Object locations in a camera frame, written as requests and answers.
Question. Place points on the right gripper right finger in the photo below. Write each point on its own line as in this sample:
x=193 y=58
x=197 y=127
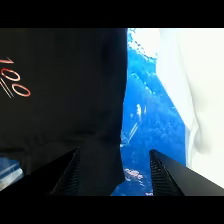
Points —
x=170 y=180

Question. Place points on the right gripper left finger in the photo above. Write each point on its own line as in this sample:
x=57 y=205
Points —
x=63 y=176

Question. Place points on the black T-shirt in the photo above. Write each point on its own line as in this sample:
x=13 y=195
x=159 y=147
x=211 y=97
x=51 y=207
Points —
x=66 y=93

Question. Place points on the white garment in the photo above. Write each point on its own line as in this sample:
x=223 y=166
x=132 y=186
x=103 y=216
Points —
x=200 y=83

